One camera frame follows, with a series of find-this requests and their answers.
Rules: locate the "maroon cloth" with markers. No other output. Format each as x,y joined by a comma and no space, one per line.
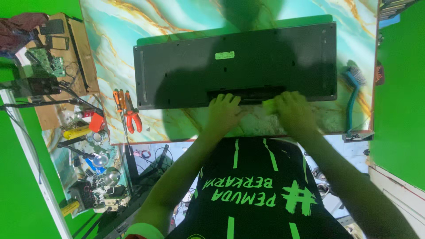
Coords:
20,30

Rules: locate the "black multimeter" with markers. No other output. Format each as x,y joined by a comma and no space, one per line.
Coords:
82,194

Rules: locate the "person's left fingers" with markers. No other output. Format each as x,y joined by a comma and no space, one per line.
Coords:
227,99

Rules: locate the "brown wooden board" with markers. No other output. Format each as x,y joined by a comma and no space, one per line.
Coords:
83,56

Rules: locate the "person's left hand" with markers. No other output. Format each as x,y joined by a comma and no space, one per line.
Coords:
224,114

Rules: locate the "black power adapter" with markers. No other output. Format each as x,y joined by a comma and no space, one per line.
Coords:
41,85

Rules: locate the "round metal part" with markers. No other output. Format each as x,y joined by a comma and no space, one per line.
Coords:
320,174

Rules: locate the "person's right fingers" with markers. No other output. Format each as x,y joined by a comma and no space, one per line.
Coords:
290,98

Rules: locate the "yellow-green cloth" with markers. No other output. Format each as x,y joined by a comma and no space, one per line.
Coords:
269,106

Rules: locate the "stack of books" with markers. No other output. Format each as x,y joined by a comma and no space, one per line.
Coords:
396,8

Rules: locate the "white metal frame bar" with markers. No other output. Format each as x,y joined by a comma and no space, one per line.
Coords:
30,156

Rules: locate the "small orange-brown tool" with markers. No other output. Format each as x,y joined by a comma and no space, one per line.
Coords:
379,74

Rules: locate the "red-orange hand tool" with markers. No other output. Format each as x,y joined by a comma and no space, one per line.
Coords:
97,122

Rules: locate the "black computer keyboard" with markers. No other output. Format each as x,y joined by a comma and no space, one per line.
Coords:
239,66

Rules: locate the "metal table clamp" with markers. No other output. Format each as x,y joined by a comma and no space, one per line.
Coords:
358,135

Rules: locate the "person's black printed shirt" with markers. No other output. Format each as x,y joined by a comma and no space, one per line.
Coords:
259,192

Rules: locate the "person's right hand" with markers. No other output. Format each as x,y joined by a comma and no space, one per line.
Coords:
295,114

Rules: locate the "round magnifier lamp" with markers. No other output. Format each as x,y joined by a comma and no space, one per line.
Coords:
100,160

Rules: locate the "green circuit board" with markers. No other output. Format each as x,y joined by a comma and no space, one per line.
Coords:
46,63

